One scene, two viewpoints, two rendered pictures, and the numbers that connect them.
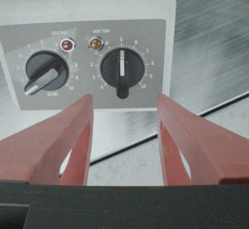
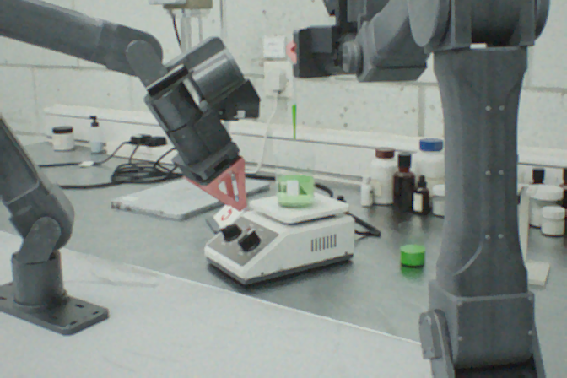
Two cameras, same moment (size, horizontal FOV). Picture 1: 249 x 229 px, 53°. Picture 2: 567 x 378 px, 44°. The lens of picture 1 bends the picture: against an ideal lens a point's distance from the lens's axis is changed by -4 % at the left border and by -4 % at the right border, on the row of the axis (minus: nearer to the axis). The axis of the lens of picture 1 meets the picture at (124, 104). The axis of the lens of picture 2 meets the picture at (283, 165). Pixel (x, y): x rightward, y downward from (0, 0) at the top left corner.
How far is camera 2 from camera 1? 97 cm
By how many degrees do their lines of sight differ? 80
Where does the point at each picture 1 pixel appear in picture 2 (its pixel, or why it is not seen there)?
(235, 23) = (317, 291)
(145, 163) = (204, 292)
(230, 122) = (257, 305)
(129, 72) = (251, 244)
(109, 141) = (208, 282)
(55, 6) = (260, 218)
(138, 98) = (241, 258)
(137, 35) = (267, 235)
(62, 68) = (237, 229)
